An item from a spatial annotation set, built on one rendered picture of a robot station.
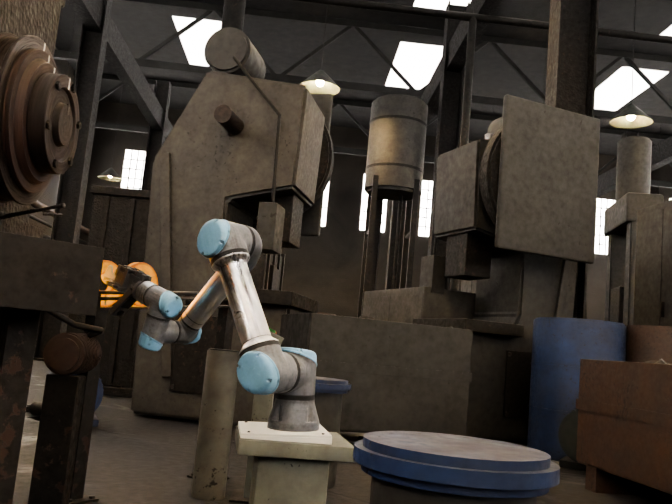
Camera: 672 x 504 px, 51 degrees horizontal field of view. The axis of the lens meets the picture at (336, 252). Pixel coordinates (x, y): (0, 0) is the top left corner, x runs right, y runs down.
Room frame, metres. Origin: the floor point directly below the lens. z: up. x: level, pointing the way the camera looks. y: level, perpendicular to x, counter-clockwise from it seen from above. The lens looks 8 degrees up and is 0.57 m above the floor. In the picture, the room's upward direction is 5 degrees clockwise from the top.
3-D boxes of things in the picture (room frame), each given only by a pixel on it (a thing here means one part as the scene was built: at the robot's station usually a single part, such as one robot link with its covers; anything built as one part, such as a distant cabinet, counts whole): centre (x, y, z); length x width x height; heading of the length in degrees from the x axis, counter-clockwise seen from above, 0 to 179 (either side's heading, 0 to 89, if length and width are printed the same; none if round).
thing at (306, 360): (2.10, 0.09, 0.49); 0.13 x 0.12 x 0.14; 147
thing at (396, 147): (10.82, -0.80, 2.25); 0.92 x 0.92 x 4.50
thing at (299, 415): (2.11, 0.08, 0.37); 0.15 x 0.15 x 0.10
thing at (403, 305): (6.11, -0.72, 0.55); 1.10 x 0.53 x 1.10; 23
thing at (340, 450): (2.11, 0.08, 0.28); 0.32 x 0.32 x 0.04; 9
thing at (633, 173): (8.55, -3.61, 1.74); 1.10 x 0.70 x 3.48; 173
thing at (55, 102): (1.94, 0.82, 1.11); 0.28 x 0.06 x 0.28; 3
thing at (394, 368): (4.44, -0.25, 0.39); 1.03 x 0.83 x 0.77; 108
